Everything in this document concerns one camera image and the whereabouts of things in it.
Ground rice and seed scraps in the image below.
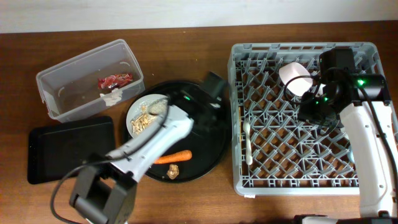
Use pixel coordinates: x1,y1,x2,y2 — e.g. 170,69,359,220
130,98,168,135

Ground grey plate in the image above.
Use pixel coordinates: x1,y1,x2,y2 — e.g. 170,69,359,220
126,94,168,138

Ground orange carrot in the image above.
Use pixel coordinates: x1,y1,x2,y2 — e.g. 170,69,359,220
154,150,192,164

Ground white plastic fork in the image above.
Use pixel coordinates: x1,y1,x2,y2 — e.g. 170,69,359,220
243,118,253,166

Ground white tissue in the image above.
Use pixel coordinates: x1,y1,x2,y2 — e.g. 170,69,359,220
99,88,123,107

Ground red snack wrapper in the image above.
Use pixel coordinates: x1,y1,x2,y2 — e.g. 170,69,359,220
98,73,133,90

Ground wooden chopstick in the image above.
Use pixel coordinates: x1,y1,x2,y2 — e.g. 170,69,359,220
238,106,242,143

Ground light blue cup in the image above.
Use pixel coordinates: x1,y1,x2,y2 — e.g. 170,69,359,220
347,148,355,164

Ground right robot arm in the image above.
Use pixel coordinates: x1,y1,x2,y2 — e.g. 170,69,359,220
298,48,397,223

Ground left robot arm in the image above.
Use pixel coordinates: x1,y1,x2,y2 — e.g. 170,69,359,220
69,72,231,223

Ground grey dishwasher rack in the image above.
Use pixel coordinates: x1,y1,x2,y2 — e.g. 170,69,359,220
228,42,398,197

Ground round black tray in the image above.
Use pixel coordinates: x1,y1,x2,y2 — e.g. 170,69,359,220
134,80,231,183

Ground brown ginger piece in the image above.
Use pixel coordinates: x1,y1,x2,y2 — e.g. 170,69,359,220
167,164,179,180

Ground clear plastic bin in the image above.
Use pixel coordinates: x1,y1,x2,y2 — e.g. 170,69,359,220
36,39,145,123

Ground black rectangular tray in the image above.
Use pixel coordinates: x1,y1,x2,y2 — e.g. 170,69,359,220
27,116,116,184

